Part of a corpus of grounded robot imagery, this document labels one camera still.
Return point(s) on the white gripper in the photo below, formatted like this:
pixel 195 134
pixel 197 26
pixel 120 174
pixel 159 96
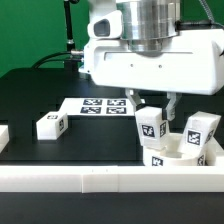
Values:
pixel 192 61

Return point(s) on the white marker sheet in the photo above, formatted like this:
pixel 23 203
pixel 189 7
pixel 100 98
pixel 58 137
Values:
pixel 97 107

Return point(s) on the white right fence wall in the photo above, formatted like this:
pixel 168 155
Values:
pixel 214 154

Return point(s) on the white fence wall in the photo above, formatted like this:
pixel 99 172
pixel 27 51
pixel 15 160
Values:
pixel 214 154
pixel 110 179
pixel 4 137

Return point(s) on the white front fence wall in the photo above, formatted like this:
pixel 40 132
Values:
pixel 110 179

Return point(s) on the white left fence wall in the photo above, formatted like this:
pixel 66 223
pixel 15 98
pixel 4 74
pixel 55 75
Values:
pixel 4 137

